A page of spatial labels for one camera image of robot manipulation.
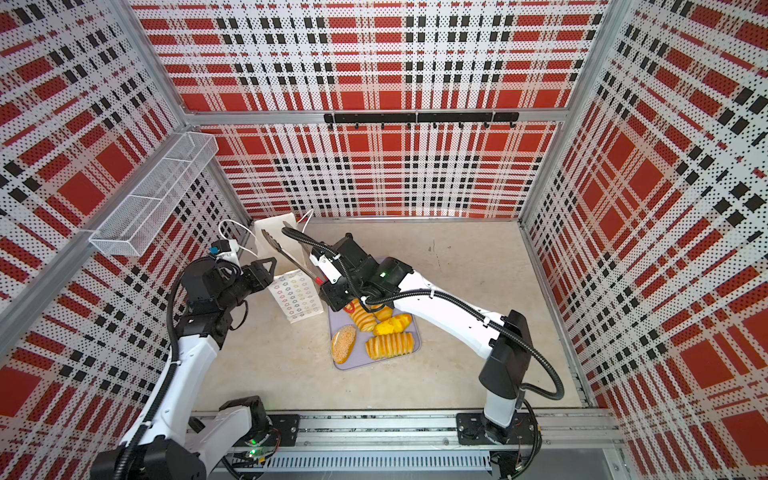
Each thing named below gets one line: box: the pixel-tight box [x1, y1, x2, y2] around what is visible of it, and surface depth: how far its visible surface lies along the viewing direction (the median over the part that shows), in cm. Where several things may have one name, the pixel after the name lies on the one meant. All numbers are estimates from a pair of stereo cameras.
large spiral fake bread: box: [366, 332, 415, 360], surface depth 86 cm
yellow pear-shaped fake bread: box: [373, 314, 413, 336], surface depth 90 cm
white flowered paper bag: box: [255, 212, 324, 324], surface depth 85 cm
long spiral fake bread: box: [350, 298, 377, 331], surface depth 91 cm
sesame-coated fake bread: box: [332, 325, 357, 365], surface depth 86 cm
